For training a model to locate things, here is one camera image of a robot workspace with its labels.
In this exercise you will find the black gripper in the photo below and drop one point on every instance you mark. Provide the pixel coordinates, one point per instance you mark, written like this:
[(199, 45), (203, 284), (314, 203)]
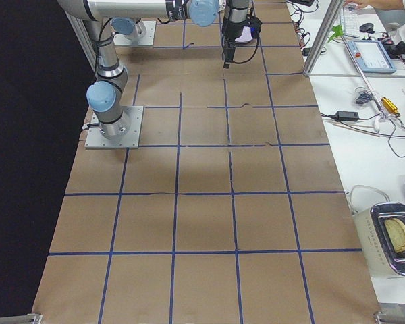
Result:
[(229, 32)]

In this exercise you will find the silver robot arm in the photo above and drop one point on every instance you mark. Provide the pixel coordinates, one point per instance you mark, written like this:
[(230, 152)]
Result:
[(129, 27), (102, 18)]

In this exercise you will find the lilac round plate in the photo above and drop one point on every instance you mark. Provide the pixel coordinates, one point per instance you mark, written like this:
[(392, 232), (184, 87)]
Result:
[(245, 37)]

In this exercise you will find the white keyboard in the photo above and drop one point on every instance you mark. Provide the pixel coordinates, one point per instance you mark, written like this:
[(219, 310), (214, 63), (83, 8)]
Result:
[(348, 21)]

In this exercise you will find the black power adapter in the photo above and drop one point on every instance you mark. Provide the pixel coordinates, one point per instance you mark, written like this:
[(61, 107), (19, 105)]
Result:
[(347, 116)]

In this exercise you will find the black computer mouse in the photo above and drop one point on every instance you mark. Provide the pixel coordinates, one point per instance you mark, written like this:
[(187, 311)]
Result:
[(367, 28)]

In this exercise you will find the blue teach pendant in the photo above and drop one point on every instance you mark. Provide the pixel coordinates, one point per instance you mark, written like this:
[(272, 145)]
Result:
[(374, 58)]

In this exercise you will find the brown paper table cover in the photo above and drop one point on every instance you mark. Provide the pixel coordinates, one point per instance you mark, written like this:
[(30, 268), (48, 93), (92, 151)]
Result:
[(231, 210)]

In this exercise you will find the green grabber tool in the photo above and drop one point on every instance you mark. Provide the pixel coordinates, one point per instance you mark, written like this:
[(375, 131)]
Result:
[(355, 56)]

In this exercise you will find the white toaster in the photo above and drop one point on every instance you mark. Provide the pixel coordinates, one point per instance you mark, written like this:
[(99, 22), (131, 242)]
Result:
[(382, 260)]

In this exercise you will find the bread slice in toaster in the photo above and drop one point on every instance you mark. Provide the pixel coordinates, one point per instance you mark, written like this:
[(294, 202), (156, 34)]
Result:
[(396, 231)]

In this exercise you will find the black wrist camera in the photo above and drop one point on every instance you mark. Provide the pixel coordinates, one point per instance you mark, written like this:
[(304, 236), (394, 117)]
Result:
[(254, 24)]

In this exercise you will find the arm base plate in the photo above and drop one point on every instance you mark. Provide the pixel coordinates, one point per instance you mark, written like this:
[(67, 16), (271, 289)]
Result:
[(123, 134), (146, 41)]

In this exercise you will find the aluminium frame post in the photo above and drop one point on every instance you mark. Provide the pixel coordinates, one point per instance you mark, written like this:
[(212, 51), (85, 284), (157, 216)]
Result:
[(320, 39)]

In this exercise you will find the yellow handled tool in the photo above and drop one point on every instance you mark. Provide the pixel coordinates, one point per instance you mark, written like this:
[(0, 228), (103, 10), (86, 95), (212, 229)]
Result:
[(390, 106)]

